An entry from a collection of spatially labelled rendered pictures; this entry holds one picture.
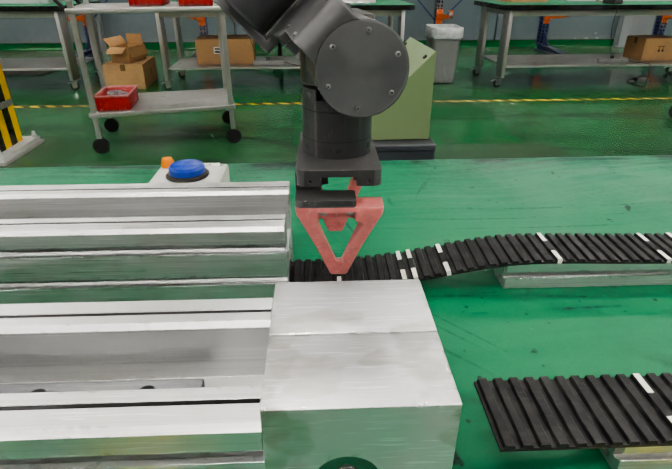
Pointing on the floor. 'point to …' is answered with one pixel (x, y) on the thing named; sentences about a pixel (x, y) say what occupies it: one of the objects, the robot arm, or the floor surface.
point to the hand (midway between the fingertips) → (336, 242)
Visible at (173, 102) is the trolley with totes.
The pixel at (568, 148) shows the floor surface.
